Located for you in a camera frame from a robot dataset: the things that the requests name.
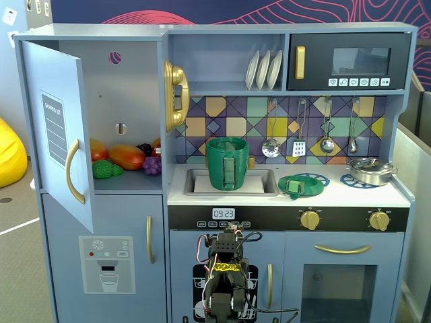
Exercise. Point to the purple toy grapes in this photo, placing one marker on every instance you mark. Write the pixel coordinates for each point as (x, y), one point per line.
(153, 165)

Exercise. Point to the white toy plate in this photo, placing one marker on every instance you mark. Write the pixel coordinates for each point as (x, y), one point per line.
(275, 69)
(262, 70)
(250, 72)

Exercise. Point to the gold toy faucet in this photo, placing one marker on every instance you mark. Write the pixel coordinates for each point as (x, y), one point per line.
(252, 162)

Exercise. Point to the steel pot with lid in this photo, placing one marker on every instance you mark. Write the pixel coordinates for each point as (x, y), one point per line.
(370, 171)

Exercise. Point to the gold stove knob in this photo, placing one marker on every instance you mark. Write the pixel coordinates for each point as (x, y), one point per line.
(379, 221)
(310, 220)

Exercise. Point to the blue fridge door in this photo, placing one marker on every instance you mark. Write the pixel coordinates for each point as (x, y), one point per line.
(50, 77)

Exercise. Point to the dishwasher rack sticker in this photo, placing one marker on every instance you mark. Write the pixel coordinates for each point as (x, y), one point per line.
(198, 296)

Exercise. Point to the red orange toy fruit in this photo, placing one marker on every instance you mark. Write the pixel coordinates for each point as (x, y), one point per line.
(156, 148)

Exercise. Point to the digital clock display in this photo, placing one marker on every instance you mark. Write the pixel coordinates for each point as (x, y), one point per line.
(223, 213)

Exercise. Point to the dark toy grapes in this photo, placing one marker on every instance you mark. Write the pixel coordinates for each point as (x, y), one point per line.
(144, 148)

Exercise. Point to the grey toy sink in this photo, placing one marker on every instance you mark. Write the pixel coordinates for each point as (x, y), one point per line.
(269, 181)

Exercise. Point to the small camera board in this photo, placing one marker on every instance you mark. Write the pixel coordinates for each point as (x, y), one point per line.
(232, 227)

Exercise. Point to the metal slotted spatula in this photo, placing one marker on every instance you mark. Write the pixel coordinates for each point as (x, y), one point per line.
(298, 148)

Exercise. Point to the green printed lid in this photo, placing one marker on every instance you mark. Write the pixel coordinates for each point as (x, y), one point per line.
(311, 186)

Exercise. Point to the blue toy kitchen unit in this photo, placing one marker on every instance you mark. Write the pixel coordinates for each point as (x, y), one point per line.
(222, 303)

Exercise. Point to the orange toy mango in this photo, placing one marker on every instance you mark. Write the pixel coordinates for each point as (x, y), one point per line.
(128, 158)

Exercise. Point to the gold toy telephone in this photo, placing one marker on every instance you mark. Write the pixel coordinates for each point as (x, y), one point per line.
(176, 75)

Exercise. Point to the black microwave door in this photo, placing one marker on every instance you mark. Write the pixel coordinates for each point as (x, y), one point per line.
(316, 60)

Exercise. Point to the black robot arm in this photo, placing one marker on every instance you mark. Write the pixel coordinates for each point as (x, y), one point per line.
(225, 279)

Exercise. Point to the yellow beanbag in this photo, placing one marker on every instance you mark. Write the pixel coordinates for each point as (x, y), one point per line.
(10, 154)

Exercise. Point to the water dispenser sticker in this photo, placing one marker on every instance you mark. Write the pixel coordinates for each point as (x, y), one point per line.
(107, 266)

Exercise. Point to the green printed recipient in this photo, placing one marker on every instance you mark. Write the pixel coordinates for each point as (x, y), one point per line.
(215, 165)

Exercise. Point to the red orange toy peach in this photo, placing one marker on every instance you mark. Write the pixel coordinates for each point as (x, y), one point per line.
(98, 151)

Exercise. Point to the green toy broccoli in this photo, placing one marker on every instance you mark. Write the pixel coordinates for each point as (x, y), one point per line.
(102, 169)

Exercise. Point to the metal ladle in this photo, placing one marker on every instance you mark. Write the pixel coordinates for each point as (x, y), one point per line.
(327, 144)

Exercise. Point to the metal skimmer spoon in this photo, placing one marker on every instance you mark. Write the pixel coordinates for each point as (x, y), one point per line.
(271, 148)

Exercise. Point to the white wall socket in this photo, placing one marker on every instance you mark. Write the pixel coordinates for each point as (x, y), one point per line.
(9, 15)

